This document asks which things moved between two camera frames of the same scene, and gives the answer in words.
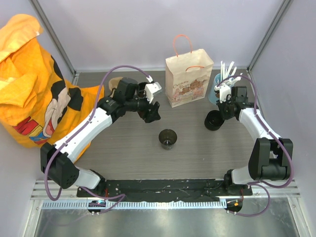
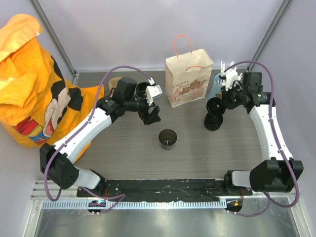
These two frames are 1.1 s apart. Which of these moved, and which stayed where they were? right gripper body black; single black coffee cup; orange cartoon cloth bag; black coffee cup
Moved: right gripper body black
Stayed: orange cartoon cloth bag; single black coffee cup; black coffee cup
